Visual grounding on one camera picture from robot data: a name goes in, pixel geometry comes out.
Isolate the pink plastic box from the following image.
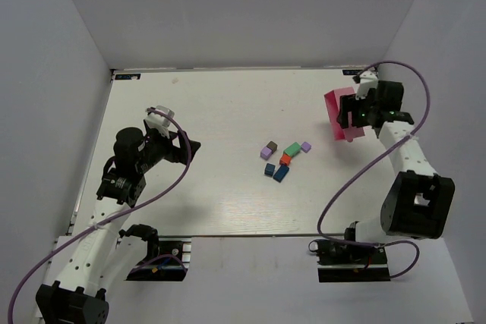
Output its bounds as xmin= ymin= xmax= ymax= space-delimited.
xmin=323 ymin=87 xmax=365 ymax=142

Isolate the purple wood block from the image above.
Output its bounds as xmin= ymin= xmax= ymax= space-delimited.
xmin=260 ymin=146 xmax=273 ymax=160
xmin=301 ymin=142 xmax=311 ymax=153

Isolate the brown wood block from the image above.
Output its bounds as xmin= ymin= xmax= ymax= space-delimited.
xmin=267 ymin=141 xmax=278 ymax=153

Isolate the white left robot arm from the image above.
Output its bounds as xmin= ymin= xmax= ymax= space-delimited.
xmin=36 ymin=110 xmax=200 ymax=323

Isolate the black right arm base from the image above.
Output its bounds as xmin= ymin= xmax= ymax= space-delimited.
xmin=308 ymin=239 xmax=391 ymax=283

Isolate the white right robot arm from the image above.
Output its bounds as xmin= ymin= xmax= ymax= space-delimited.
xmin=337 ymin=80 xmax=455 ymax=244

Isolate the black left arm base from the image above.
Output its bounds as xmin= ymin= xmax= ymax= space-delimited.
xmin=118 ymin=224 xmax=192 ymax=282

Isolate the blue cube block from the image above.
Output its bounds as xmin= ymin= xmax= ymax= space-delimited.
xmin=264 ymin=163 xmax=276 ymax=177

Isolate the red wood block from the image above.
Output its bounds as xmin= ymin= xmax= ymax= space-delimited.
xmin=279 ymin=153 xmax=292 ymax=166

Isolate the dark blue long block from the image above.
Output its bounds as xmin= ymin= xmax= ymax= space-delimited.
xmin=273 ymin=165 xmax=289 ymax=183

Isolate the green wood block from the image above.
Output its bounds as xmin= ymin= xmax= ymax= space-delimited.
xmin=284 ymin=142 xmax=301 ymax=157

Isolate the blue table logo sticker right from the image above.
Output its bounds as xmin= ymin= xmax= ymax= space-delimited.
xmin=342 ymin=69 xmax=362 ymax=76

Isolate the blue table logo sticker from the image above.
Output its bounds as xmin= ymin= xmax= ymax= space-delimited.
xmin=342 ymin=69 xmax=362 ymax=76
xmin=115 ymin=74 xmax=141 ymax=80

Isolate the blue table logo sticker left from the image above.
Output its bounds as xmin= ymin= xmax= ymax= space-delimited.
xmin=115 ymin=74 xmax=141 ymax=80

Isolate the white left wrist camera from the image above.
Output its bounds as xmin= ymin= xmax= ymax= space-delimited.
xmin=144 ymin=105 xmax=175 ymax=139

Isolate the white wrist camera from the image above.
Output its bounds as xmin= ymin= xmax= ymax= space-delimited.
xmin=144 ymin=105 xmax=175 ymax=139
xmin=353 ymin=71 xmax=379 ymax=99

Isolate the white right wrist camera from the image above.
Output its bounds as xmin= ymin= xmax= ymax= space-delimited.
xmin=353 ymin=71 xmax=379 ymax=99

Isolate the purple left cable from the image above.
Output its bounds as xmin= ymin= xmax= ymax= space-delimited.
xmin=7 ymin=109 xmax=191 ymax=324

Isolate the purple cable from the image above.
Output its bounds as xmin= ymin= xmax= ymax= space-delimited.
xmin=7 ymin=109 xmax=191 ymax=324
xmin=317 ymin=60 xmax=432 ymax=278

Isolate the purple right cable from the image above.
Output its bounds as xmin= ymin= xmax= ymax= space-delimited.
xmin=317 ymin=60 xmax=432 ymax=278

